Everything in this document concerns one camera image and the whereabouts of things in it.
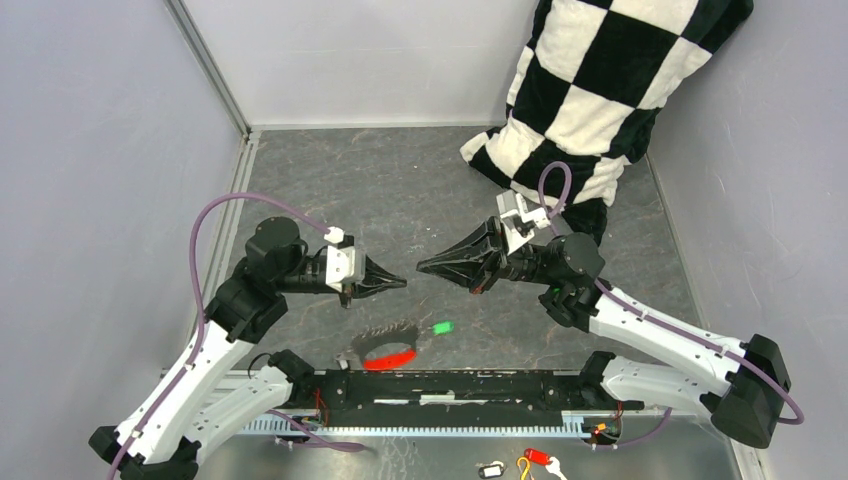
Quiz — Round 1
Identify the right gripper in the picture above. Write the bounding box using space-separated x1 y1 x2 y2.
417 215 559 295

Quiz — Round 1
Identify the red key tag with keyring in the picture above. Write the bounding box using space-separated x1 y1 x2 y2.
339 320 433 372

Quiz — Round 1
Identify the green key tag with key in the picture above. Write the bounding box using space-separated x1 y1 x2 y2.
430 321 455 336

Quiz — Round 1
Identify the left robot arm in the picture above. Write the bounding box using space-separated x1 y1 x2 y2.
88 217 406 479

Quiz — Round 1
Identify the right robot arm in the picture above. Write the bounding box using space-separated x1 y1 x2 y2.
416 217 803 449

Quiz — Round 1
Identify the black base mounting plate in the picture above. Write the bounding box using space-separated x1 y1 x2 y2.
273 370 645 428

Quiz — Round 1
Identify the black white checkered blanket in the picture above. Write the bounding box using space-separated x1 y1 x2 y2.
460 0 754 241

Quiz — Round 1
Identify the red key tag bottom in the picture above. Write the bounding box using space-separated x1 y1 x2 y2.
523 448 551 466

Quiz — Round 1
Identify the yellow carabiner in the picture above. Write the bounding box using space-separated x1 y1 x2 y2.
516 456 534 480

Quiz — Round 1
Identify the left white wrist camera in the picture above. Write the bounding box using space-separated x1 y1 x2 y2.
324 227 366 293

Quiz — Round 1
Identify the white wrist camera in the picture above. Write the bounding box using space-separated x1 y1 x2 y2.
324 227 366 293
496 191 550 255

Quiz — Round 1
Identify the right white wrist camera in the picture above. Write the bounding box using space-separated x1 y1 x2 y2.
496 191 550 255

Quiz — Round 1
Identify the white slotted cable duct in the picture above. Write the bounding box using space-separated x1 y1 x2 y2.
237 414 590 440

